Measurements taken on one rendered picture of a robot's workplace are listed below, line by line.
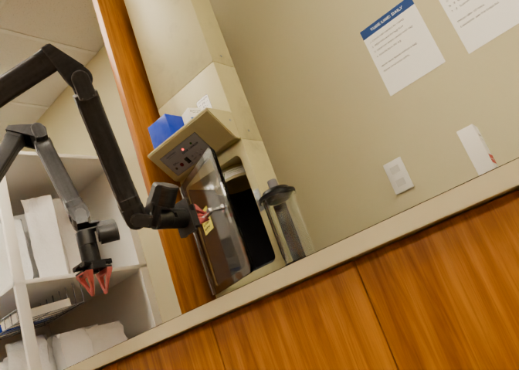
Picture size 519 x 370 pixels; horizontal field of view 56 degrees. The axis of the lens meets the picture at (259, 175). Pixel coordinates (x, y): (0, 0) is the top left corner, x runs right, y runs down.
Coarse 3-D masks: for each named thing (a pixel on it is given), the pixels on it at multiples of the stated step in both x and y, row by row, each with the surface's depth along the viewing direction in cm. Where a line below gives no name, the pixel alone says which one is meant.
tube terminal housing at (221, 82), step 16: (192, 80) 171; (208, 80) 166; (224, 80) 164; (176, 96) 176; (192, 96) 170; (224, 96) 161; (240, 96) 167; (160, 112) 181; (176, 112) 176; (240, 112) 162; (240, 128) 158; (256, 128) 165; (240, 144) 156; (256, 144) 160; (224, 160) 160; (240, 160) 162; (256, 160) 156; (256, 176) 152; (272, 176) 158; (272, 240) 146; (256, 272) 150
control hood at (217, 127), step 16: (208, 112) 150; (224, 112) 155; (192, 128) 155; (208, 128) 154; (224, 128) 152; (160, 144) 163; (176, 144) 161; (224, 144) 156; (160, 160) 166; (176, 176) 170
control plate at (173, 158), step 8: (192, 136) 157; (184, 144) 160; (192, 144) 159; (200, 144) 158; (208, 144) 158; (168, 152) 163; (176, 152) 163; (184, 152) 162; (192, 152) 161; (200, 152) 160; (168, 160) 165; (176, 160) 165; (184, 160) 164; (192, 160) 163; (184, 168) 166
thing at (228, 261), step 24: (192, 168) 160; (216, 168) 145; (192, 192) 163; (216, 192) 147; (216, 216) 149; (216, 240) 152; (240, 240) 138; (216, 264) 154; (240, 264) 140; (216, 288) 157
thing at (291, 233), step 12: (288, 192) 134; (264, 204) 135; (276, 204) 132; (288, 204) 132; (276, 216) 131; (288, 216) 131; (300, 216) 132; (276, 228) 131; (288, 228) 130; (300, 228) 130; (276, 240) 132; (288, 240) 129; (300, 240) 129; (288, 252) 129; (300, 252) 128; (312, 252) 129
